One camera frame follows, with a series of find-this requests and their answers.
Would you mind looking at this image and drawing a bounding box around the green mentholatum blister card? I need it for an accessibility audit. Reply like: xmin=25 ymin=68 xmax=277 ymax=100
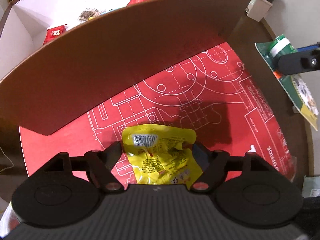
xmin=255 ymin=34 xmax=319 ymax=130

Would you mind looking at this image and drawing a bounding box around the red candy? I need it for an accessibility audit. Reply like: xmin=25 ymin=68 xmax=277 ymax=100
xmin=43 ymin=24 xmax=67 ymax=44

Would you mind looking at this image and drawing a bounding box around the cotton swab bag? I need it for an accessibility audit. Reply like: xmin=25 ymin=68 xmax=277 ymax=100
xmin=77 ymin=8 xmax=100 ymax=24

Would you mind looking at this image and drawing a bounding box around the white trash bin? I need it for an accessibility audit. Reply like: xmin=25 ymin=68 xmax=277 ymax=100
xmin=246 ymin=0 xmax=272 ymax=22

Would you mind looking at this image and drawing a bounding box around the red flattened cardboard mat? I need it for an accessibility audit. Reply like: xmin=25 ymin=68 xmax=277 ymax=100
xmin=20 ymin=43 xmax=296 ymax=180

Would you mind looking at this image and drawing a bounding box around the brown cardboard box white inside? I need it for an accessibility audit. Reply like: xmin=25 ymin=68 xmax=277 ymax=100
xmin=0 ymin=0 xmax=255 ymax=137

